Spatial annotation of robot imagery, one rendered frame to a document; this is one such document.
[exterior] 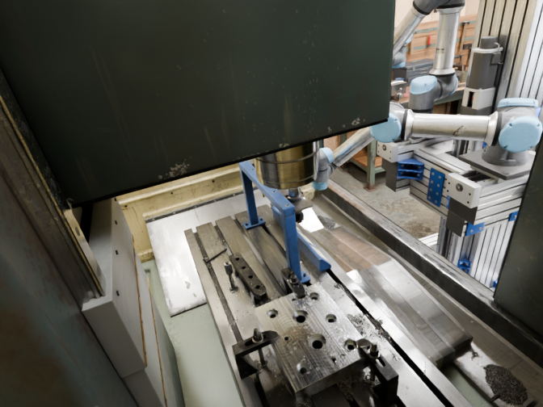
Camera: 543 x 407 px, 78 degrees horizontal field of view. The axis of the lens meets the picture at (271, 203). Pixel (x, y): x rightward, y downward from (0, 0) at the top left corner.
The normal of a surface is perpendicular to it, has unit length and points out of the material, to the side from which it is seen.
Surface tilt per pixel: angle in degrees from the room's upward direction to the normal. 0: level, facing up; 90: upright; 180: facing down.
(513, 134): 90
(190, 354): 0
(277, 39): 90
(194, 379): 0
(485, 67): 90
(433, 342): 8
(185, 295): 24
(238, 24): 90
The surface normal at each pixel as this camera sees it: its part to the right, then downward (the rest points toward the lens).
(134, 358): 0.39, 0.43
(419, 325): -0.07, -0.79
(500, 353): -0.39, -0.73
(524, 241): -0.91, 0.29
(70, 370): 0.92, 0.10
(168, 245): 0.05, -0.60
